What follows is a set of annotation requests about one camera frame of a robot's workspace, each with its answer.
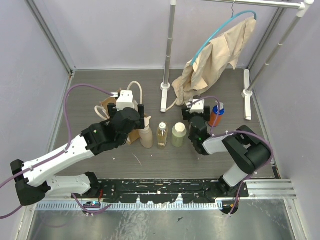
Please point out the watermelon print canvas bag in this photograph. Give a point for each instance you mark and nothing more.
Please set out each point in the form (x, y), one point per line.
(101, 110)

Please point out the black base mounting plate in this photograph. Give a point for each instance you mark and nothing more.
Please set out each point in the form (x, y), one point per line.
(160, 191)

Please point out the teal clothes hanger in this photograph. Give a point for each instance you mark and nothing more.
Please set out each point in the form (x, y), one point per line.
(233, 17)

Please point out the orange bottle blue pump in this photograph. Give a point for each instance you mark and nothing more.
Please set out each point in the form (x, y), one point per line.
(216, 114)

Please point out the beige bottle round cap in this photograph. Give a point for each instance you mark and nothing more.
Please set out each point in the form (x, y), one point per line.
(146, 134)

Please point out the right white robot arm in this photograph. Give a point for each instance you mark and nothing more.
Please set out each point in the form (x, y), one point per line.
(249, 151)

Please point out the clear bottle white cap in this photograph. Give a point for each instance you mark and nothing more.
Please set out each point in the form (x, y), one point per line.
(162, 134)

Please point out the aluminium frame post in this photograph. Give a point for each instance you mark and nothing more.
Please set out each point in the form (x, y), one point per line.
(47, 25)

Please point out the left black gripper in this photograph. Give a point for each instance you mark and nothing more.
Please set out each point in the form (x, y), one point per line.
(111, 110)

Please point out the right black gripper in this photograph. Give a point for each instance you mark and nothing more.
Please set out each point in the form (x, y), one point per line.
(206, 115)

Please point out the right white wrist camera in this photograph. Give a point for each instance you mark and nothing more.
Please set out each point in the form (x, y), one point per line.
(196, 106)

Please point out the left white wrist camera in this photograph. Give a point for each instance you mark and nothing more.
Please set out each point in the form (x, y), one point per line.
(124, 99)

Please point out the metal clothes rack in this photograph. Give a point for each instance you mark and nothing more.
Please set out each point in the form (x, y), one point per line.
(247, 92)

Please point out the beige shirt on hanger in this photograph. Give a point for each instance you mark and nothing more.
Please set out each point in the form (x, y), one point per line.
(224, 50)

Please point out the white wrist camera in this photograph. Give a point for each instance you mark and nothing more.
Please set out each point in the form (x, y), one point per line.
(196, 106)
(124, 99)

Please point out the olive green lotion bottle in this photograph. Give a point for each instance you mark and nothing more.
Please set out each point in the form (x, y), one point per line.
(179, 132)

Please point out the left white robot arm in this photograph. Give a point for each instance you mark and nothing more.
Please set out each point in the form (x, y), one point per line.
(37, 179)

